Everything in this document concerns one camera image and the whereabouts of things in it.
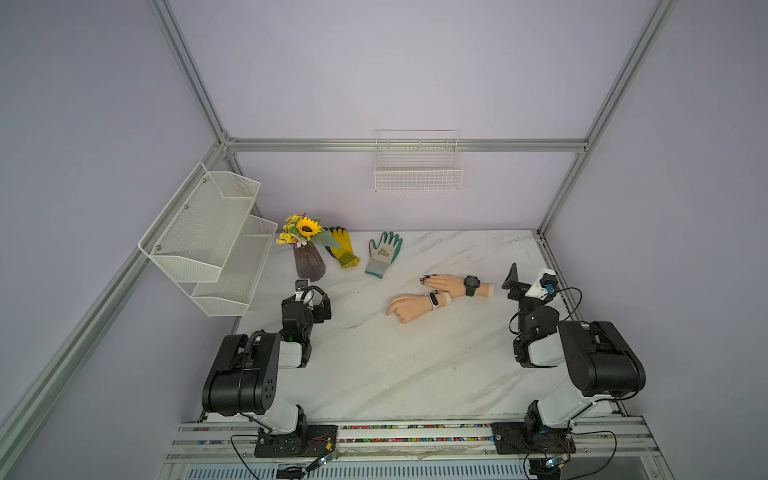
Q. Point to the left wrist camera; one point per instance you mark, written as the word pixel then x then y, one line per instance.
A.
pixel 301 285

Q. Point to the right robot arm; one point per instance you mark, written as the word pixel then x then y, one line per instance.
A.
pixel 601 365

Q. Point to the mannequin hand with white band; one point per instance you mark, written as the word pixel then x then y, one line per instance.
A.
pixel 408 308

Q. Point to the mannequin hand with black watch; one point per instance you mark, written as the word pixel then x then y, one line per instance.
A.
pixel 453 285

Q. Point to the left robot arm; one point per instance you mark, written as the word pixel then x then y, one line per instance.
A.
pixel 243 378

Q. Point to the artificial sunflower bouquet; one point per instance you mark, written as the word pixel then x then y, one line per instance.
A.
pixel 300 230

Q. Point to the white wire wall basket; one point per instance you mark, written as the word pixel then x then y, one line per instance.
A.
pixel 423 161

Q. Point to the dark ribbed vase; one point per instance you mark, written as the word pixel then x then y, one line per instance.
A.
pixel 308 262

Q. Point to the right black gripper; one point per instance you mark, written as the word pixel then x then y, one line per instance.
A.
pixel 518 291

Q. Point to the white two-tier mesh shelf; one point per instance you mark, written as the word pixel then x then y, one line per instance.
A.
pixel 210 242

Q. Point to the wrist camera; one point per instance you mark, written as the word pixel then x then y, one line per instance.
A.
pixel 544 288
pixel 301 285

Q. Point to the white fitness band watch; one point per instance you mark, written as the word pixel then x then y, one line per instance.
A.
pixel 434 300

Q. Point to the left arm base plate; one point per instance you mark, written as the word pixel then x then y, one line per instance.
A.
pixel 308 441

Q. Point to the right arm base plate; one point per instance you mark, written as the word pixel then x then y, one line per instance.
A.
pixel 517 438

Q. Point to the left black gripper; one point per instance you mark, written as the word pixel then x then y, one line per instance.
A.
pixel 316 309

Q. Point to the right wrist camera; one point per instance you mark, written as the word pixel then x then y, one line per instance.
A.
pixel 544 288

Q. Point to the yellow work glove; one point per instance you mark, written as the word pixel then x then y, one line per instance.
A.
pixel 344 254

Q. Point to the green grey work glove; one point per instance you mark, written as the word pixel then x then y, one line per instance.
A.
pixel 383 252

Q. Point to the black wrist watch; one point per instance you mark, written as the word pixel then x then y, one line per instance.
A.
pixel 471 285

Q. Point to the aluminium front rail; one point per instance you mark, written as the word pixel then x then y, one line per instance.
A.
pixel 597 448

